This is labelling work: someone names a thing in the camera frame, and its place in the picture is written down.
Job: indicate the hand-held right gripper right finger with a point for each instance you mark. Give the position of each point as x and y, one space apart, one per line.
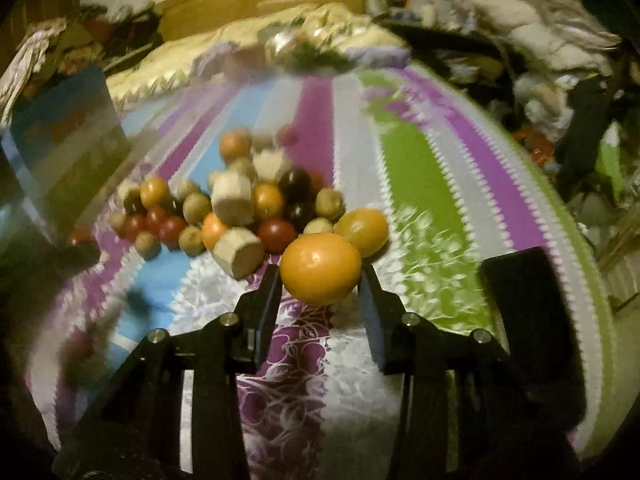
372 317

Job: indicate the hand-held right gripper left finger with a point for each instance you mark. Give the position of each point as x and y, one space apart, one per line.
269 305

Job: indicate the large orange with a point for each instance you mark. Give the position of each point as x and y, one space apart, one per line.
320 267

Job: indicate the beige sugarcane chunk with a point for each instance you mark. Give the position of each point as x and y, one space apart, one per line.
270 164
231 199
240 252

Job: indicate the dark plum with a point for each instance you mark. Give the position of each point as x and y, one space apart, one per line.
299 214
173 206
132 202
295 183

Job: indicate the group of brown longans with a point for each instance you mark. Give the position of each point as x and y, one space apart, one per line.
196 207

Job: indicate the purple striped printed blanket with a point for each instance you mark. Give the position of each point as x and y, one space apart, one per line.
425 170

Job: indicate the small red tomato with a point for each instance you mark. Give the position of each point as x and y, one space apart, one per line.
287 135

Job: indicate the green leafy vegetables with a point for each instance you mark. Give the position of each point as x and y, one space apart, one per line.
315 60

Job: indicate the green and white carton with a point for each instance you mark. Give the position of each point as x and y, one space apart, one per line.
65 150

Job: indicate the green cloth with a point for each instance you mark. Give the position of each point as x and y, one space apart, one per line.
612 160

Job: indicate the pile of clothes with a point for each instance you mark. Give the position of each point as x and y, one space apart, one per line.
525 25

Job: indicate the patterned cloth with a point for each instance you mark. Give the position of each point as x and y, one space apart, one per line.
30 65

